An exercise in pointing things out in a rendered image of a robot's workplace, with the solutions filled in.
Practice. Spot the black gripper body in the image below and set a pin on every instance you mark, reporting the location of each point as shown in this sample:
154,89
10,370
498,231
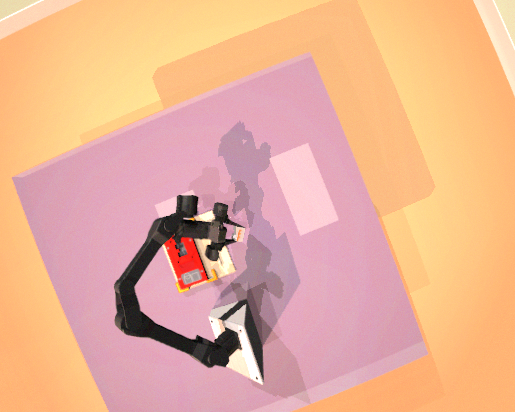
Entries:
211,251

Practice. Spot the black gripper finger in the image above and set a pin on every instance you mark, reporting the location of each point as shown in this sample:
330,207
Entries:
227,242
227,221

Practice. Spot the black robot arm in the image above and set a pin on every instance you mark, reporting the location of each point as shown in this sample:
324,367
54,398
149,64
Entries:
133,322

